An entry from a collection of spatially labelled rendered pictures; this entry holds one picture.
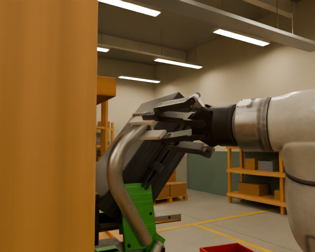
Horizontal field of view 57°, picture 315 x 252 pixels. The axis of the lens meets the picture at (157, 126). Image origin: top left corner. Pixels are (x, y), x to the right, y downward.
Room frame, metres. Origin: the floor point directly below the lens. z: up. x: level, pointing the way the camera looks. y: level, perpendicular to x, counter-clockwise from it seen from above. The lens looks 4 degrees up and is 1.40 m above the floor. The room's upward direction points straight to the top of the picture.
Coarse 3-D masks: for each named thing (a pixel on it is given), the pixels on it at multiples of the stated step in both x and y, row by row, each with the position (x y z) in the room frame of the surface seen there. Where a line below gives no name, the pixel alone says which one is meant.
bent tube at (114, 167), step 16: (144, 112) 0.63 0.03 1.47; (128, 128) 0.61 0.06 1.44; (144, 128) 0.63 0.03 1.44; (128, 144) 0.59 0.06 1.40; (112, 160) 0.57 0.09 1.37; (112, 176) 0.57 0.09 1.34; (112, 192) 0.58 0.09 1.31; (128, 208) 0.60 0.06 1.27; (128, 224) 0.63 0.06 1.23; (144, 224) 0.65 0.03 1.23; (144, 240) 0.65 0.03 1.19
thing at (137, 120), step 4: (136, 116) 0.64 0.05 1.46; (140, 116) 0.63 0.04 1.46; (132, 120) 0.63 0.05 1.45; (136, 120) 0.62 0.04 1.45; (140, 120) 0.61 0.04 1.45; (144, 120) 0.61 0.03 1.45; (148, 120) 0.60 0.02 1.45; (152, 120) 0.59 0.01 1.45; (132, 124) 0.62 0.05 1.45; (136, 124) 0.62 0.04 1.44; (140, 124) 0.61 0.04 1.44; (144, 124) 0.61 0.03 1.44; (148, 124) 0.60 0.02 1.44
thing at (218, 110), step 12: (204, 108) 0.52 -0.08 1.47; (216, 108) 0.51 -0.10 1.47; (228, 108) 0.49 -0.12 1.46; (204, 120) 0.53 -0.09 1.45; (216, 120) 0.49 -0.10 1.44; (228, 120) 0.48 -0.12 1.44; (192, 132) 0.56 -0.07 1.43; (216, 132) 0.50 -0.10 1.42; (228, 132) 0.49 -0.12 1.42; (216, 144) 0.55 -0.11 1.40; (228, 144) 0.51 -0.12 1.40
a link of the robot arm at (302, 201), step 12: (288, 180) 0.47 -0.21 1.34; (288, 192) 0.48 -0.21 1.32; (300, 192) 0.45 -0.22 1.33; (312, 192) 0.44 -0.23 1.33; (288, 204) 0.48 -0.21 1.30; (300, 204) 0.46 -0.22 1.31; (312, 204) 0.44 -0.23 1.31; (288, 216) 0.50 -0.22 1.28; (300, 216) 0.46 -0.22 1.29; (312, 216) 0.45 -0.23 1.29; (300, 228) 0.47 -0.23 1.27; (312, 228) 0.46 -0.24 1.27; (300, 240) 0.49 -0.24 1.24; (312, 240) 0.47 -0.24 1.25
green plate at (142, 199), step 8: (128, 184) 0.99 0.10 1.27; (136, 184) 1.00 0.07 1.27; (128, 192) 0.98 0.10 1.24; (136, 192) 1.00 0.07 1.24; (144, 192) 1.01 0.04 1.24; (136, 200) 0.99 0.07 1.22; (144, 200) 1.00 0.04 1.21; (152, 200) 1.02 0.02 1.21; (136, 208) 0.98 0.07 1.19; (144, 208) 1.00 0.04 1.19; (152, 208) 1.01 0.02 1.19; (144, 216) 0.99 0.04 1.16; (152, 216) 1.00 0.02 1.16; (120, 224) 1.00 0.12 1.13; (152, 224) 0.99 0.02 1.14; (120, 232) 1.00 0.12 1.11; (128, 232) 0.95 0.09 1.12; (152, 232) 0.99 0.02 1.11; (128, 240) 0.94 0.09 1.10; (136, 240) 0.96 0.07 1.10; (128, 248) 0.94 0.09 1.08; (136, 248) 0.95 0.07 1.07
